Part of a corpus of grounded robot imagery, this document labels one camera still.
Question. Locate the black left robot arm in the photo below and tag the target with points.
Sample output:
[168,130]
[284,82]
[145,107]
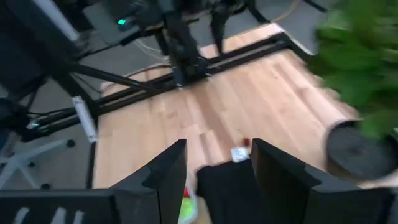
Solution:
[183,46]

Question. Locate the white chair base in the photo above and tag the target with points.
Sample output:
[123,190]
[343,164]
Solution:
[18,158]

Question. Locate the red toy strawberry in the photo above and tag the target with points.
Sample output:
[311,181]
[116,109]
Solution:
[186,193]

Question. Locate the silver metal bracket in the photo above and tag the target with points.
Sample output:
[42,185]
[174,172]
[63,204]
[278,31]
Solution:
[84,118]

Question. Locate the black cloth with white tag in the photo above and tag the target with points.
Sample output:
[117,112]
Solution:
[230,193]

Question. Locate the dark red toy cherry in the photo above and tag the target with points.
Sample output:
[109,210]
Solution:
[245,142]

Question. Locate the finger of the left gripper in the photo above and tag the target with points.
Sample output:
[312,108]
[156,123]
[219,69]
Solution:
[217,29]
[225,29]

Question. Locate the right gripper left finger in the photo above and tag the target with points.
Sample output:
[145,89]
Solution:
[161,193]

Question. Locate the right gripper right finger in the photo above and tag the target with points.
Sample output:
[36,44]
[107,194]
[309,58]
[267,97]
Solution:
[280,186]

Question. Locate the leafy green plant, black pot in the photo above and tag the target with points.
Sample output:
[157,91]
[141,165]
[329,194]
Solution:
[357,46]

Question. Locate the white pole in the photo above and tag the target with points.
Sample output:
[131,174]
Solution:
[56,20]

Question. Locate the black computer mouse with light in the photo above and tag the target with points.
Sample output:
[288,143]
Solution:
[122,22]

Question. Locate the clear plastic tupperware container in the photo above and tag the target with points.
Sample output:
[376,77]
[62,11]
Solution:
[192,202]

